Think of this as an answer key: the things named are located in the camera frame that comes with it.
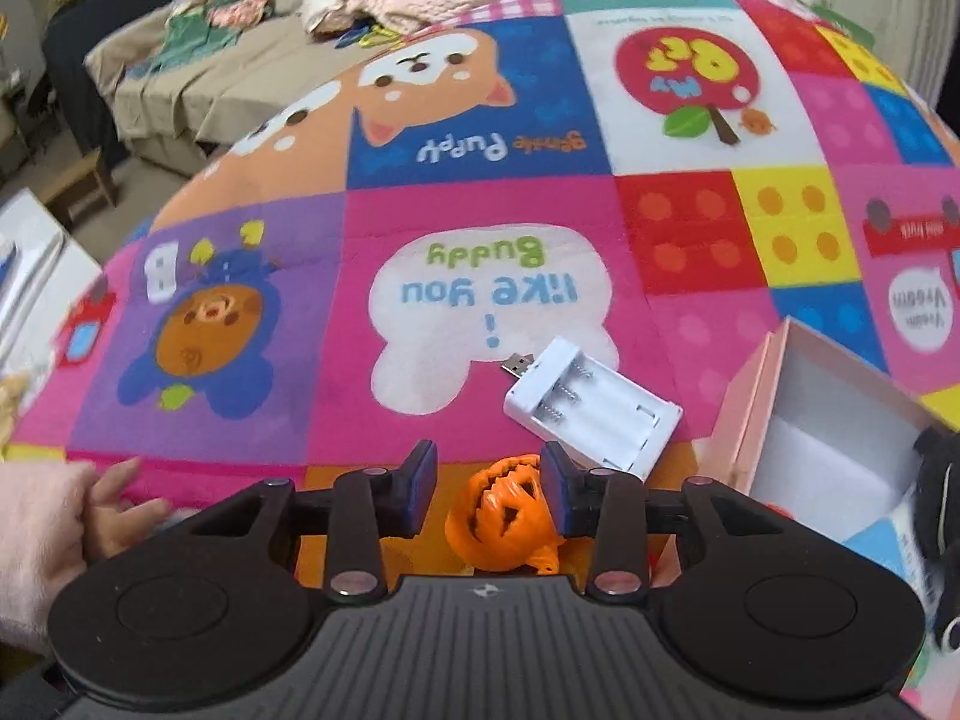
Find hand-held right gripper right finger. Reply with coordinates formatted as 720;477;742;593
541;441;788;606

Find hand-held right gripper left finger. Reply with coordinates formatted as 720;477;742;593
187;440;439;606

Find orange pumpkin toy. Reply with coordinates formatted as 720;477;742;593
446;454;560;578

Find white cardboard box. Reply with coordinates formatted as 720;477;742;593
709;317;960;563

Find blue white wipes packet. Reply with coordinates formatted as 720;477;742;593
840;495;960;616

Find black plush toy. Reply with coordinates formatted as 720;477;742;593
911;427;960;563

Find person's left forearm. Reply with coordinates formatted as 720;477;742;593
0;461;95;650

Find person's left hand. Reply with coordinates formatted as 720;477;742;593
81;456;173;565

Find white battery charger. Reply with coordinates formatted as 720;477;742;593
501;337;685;481

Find colourful printed blanket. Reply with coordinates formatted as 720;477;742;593
0;0;960;698

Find beige covered sofa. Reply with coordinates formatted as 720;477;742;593
82;0;960;181

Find white storage boxes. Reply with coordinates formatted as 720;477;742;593
0;187;102;391

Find wooden stool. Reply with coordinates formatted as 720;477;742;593
34;148;121;230

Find green cloth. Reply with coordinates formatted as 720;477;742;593
124;11;245;80

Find pink patterned cloth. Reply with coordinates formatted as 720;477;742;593
206;0;275;29

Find dark throw cloth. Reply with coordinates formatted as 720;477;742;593
41;0;188;173

